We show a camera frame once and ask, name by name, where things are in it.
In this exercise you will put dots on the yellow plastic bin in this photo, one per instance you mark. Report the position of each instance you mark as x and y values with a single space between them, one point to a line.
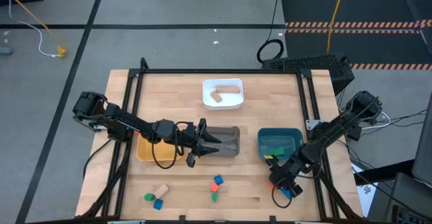
162 151

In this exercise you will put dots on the long wooden block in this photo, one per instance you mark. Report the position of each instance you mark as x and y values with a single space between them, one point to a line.
227 89

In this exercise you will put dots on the orange square block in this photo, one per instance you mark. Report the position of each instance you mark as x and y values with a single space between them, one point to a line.
214 187

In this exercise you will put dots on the grey floor object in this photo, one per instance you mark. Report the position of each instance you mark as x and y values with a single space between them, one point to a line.
5 51

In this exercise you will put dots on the yellow plug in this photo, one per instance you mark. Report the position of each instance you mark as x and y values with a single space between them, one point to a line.
61 51

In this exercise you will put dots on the white paper sheet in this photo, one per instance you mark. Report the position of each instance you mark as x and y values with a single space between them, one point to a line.
366 190

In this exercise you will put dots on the blue rounded block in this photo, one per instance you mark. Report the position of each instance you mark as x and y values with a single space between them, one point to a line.
218 179

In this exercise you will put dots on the long blue block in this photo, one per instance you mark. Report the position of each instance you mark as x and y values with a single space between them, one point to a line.
286 194

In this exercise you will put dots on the small blue block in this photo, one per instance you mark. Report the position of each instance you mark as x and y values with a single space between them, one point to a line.
158 204

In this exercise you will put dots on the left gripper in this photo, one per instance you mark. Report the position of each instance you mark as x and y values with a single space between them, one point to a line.
189 138

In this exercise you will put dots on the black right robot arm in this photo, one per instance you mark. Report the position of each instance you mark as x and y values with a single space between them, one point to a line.
337 126

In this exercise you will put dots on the grey translucent plastic bin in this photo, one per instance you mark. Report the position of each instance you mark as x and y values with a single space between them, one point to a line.
229 136

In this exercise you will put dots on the black perforated box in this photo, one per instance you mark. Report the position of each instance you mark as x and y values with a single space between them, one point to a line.
310 62

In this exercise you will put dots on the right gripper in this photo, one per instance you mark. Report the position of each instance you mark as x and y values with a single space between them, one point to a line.
285 176

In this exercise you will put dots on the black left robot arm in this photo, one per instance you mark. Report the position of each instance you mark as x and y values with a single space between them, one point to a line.
125 122

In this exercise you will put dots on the white plastic bin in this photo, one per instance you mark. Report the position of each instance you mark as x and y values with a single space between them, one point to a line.
233 101

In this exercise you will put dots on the black hazard-striped floor mat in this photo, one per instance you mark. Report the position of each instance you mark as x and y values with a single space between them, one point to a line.
354 45

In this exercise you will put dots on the teal plastic bin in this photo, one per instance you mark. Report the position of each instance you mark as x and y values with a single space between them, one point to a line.
283 138

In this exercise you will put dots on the black table frame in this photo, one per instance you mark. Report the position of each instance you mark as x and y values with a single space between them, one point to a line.
219 71

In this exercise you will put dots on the green cylinder block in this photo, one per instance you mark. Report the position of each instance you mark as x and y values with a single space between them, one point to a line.
149 197

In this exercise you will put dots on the silver mounting bracket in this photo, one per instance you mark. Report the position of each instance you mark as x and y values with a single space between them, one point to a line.
311 124

